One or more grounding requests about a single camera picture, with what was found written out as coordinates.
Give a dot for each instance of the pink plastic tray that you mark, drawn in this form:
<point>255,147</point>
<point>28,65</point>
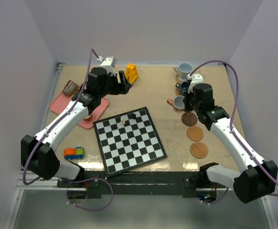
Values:
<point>61,101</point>

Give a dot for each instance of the pink patterned cup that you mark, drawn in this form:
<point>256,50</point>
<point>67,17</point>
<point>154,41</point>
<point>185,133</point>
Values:
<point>177,103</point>

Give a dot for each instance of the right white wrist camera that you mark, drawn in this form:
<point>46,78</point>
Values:
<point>194,79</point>

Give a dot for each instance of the dark brown cup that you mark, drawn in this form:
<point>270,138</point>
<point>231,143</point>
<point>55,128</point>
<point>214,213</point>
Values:
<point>70,88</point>

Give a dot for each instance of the black chess piece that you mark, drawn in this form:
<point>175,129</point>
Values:
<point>133,116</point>

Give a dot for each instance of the orange cup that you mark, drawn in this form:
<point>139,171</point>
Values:
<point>88,117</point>

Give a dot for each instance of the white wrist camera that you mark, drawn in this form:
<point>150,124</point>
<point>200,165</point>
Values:
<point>194,79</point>
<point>109,64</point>

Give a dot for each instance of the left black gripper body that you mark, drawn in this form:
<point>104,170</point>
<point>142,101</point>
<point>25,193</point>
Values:
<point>106,90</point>

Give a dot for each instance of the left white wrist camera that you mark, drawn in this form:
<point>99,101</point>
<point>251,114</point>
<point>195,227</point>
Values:
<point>109,64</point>

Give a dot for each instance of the dark blue cup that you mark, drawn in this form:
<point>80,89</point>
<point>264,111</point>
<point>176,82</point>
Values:
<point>183,87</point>

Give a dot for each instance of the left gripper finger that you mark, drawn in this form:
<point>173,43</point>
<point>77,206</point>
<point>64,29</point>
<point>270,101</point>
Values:
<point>124,85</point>
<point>115,87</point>

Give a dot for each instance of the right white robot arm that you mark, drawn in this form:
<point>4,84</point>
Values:
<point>217,121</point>

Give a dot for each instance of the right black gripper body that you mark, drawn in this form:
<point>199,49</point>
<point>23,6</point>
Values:
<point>190,103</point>

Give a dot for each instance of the woven rattan coaster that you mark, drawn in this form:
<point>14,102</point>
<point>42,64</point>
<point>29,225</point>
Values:
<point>182,78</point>
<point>177,92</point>

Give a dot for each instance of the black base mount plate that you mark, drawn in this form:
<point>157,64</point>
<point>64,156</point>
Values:
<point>185,184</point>

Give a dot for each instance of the black white chessboard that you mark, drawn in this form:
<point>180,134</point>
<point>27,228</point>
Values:
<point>130,146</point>

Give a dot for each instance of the light wooden coaster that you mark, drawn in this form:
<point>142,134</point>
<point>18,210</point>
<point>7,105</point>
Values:
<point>195,133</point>
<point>199,150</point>

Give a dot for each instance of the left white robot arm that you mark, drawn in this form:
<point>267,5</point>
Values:
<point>38,151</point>

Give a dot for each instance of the white chess piece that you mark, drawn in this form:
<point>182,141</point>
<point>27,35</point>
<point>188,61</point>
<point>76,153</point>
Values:
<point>122,121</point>

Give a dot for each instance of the orange blue toy car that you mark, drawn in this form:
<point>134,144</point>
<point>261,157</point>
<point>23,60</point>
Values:
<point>74,153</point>

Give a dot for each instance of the aluminium rail frame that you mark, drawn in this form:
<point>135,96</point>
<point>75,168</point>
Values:
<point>33,181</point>

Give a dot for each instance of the yellow blue block structure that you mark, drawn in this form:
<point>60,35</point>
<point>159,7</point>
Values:
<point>131,73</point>

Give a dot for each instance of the light blue cup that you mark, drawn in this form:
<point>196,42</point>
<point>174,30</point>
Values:
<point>182,70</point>

